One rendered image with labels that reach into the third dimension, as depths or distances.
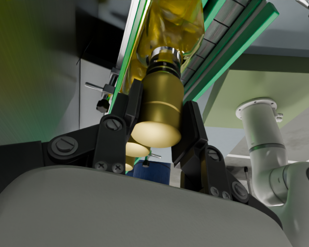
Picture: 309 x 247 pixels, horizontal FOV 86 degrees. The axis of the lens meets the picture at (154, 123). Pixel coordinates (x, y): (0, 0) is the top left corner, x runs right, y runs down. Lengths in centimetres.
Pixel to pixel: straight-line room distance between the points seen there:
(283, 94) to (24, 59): 63
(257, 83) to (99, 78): 46
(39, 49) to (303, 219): 49
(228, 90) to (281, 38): 18
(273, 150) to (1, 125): 57
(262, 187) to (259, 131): 16
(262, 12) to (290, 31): 28
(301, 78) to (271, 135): 17
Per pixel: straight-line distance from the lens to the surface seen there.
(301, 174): 49
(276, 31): 59
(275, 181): 52
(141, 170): 263
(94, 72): 50
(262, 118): 61
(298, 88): 65
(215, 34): 40
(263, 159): 56
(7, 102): 20
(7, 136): 22
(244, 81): 56
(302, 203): 46
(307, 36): 63
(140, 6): 28
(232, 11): 38
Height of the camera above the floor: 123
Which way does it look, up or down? 34 degrees down
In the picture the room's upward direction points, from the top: 172 degrees counter-clockwise
